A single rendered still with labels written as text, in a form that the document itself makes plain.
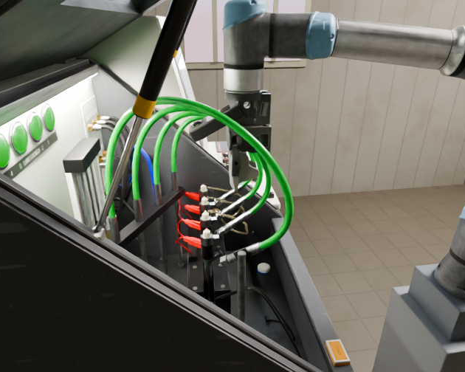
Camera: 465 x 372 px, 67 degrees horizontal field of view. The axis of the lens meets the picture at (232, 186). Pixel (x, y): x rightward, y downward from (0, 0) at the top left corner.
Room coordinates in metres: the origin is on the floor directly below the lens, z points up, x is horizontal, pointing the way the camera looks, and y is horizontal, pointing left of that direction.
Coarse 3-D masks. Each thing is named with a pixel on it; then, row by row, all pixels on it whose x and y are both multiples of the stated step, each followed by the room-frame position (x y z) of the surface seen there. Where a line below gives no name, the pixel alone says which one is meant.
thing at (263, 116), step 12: (228, 96) 0.67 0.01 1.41; (240, 96) 0.65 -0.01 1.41; (252, 96) 0.66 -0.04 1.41; (264, 96) 0.67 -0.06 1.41; (252, 108) 0.68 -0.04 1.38; (264, 108) 0.67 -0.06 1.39; (240, 120) 0.67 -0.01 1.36; (252, 120) 0.68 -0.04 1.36; (264, 120) 0.67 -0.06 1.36; (228, 132) 0.68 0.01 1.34; (252, 132) 0.65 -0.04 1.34; (264, 132) 0.66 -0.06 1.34; (228, 144) 0.68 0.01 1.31; (240, 144) 0.65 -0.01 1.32; (264, 144) 0.67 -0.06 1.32
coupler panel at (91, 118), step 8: (88, 104) 0.87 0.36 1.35; (96, 104) 0.94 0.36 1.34; (88, 112) 0.86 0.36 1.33; (96, 112) 0.93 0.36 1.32; (88, 120) 0.85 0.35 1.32; (96, 120) 0.89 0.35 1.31; (104, 120) 0.89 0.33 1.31; (88, 128) 0.84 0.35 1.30; (96, 128) 0.84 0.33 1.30; (88, 136) 0.83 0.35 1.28; (96, 136) 0.90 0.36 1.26; (104, 152) 0.93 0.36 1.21; (104, 160) 0.89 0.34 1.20; (104, 168) 0.92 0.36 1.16; (104, 176) 0.91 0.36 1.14; (104, 184) 0.89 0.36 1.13; (104, 192) 0.88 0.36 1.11
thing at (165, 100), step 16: (128, 112) 0.62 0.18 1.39; (208, 112) 0.58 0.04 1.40; (240, 128) 0.56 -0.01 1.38; (112, 144) 0.64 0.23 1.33; (256, 144) 0.55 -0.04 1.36; (112, 160) 0.65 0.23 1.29; (272, 160) 0.54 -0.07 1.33; (288, 192) 0.53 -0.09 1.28; (112, 208) 0.65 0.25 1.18; (288, 208) 0.53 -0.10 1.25; (288, 224) 0.53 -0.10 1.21; (272, 240) 0.54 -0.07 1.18
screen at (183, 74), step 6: (180, 54) 1.50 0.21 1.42; (180, 60) 1.37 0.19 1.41; (180, 66) 1.26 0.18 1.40; (180, 72) 1.18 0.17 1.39; (186, 72) 1.53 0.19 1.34; (180, 78) 1.15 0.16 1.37; (186, 78) 1.41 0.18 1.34; (186, 84) 1.30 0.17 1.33; (186, 90) 1.20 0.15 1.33; (192, 90) 1.62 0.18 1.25; (186, 96) 1.15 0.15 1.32; (192, 96) 1.46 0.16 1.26; (198, 120) 1.37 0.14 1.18
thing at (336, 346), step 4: (332, 344) 0.49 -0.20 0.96; (336, 344) 0.49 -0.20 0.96; (340, 344) 0.50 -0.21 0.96; (332, 348) 0.48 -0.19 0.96; (336, 348) 0.48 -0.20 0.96; (340, 348) 0.48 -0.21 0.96; (328, 352) 0.48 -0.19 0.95; (336, 352) 0.48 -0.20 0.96; (340, 352) 0.48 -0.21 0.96; (344, 352) 0.48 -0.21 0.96; (336, 356) 0.47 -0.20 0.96; (340, 356) 0.47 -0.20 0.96; (344, 356) 0.47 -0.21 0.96; (332, 360) 0.47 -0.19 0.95; (336, 364) 0.46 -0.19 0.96; (340, 364) 0.46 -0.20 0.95; (344, 364) 0.46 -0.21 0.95; (348, 364) 0.46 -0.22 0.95
